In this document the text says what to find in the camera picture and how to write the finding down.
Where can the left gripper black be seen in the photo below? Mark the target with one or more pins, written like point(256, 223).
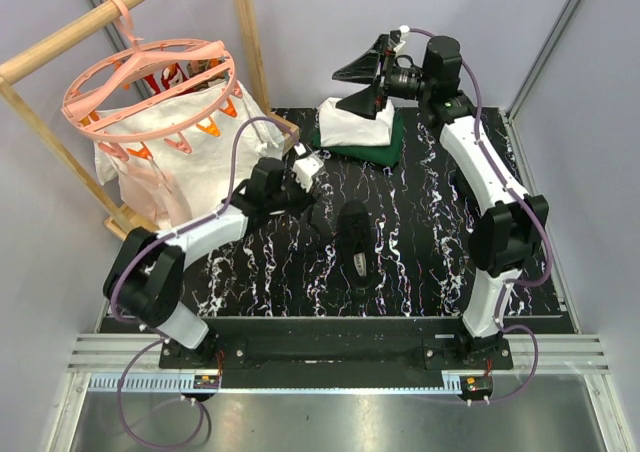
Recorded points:
point(307, 199)

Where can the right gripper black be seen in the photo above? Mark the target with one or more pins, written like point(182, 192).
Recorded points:
point(364, 70)

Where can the black shoelace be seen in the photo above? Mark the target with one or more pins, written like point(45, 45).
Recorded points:
point(326, 227)

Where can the black canvas sneaker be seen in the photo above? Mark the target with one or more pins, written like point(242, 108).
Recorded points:
point(355, 244)

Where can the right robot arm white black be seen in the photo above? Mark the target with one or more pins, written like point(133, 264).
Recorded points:
point(511, 228)

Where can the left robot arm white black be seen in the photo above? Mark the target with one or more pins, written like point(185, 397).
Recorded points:
point(146, 278)

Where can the folded white t-shirt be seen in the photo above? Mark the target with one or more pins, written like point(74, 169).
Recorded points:
point(341, 128)

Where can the folded green garment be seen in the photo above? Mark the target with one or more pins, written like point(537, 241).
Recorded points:
point(386, 156)

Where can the white cloth hanging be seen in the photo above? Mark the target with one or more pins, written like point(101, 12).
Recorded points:
point(205, 172)

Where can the pink cloth hanging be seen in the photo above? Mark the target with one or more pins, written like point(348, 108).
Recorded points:
point(155, 195)

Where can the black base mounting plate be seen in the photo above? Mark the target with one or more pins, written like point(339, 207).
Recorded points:
point(339, 354)

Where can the pink round clip hanger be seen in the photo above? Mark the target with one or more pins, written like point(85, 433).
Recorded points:
point(166, 70)

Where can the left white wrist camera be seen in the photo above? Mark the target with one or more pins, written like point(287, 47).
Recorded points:
point(306, 167)

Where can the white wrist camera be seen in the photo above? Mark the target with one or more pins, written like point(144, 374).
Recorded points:
point(306, 167)
point(398, 38)

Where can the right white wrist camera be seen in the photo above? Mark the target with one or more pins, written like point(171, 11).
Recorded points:
point(398, 38)

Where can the aluminium rail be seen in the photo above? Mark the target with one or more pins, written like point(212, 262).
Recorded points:
point(130, 363)

